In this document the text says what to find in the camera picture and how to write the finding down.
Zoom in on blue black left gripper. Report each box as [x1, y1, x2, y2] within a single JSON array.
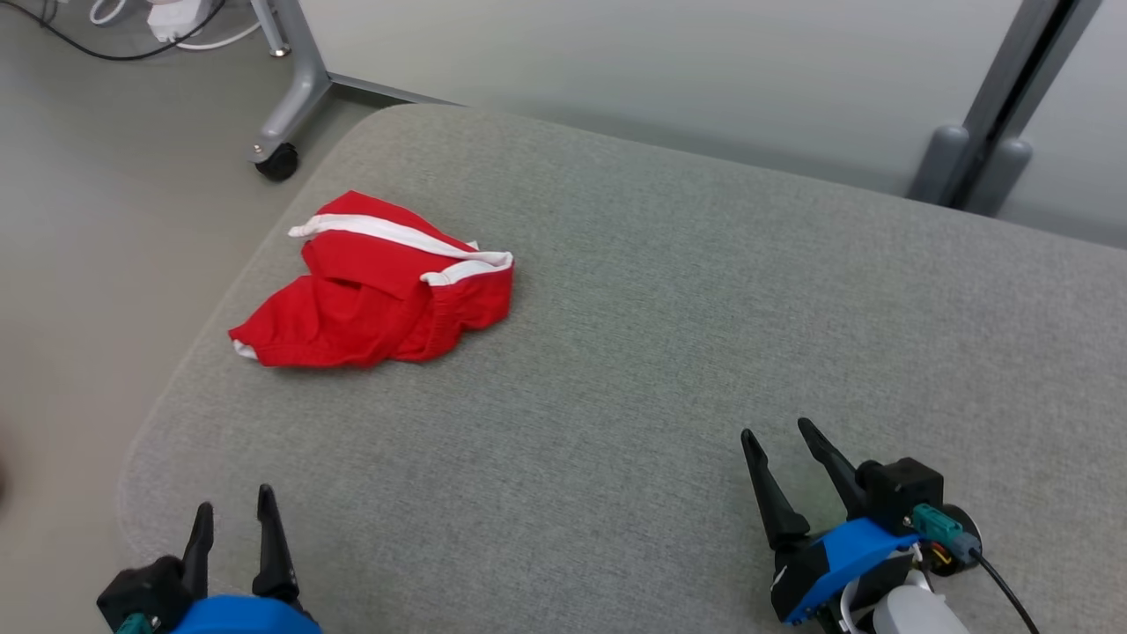
[[172, 484, 323, 634]]

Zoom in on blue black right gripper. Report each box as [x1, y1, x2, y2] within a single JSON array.
[[741, 418, 918, 625]]

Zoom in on red shorts with white stripe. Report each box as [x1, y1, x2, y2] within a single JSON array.
[[228, 190, 516, 369]]

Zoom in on black caster wheel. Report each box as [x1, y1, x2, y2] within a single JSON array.
[[254, 143, 299, 184]]

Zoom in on grey partition end leg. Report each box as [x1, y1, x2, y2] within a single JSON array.
[[249, 0, 334, 165]]

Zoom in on white power adapter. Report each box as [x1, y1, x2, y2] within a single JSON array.
[[145, 0, 213, 43]]

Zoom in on grey metal partition post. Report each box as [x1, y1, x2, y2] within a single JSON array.
[[907, 0, 1103, 217]]

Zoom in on white floor cable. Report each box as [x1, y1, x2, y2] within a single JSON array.
[[88, 0, 267, 51]]

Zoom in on black floor cable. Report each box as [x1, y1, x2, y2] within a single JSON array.
[[0, 0, 232, 63]]

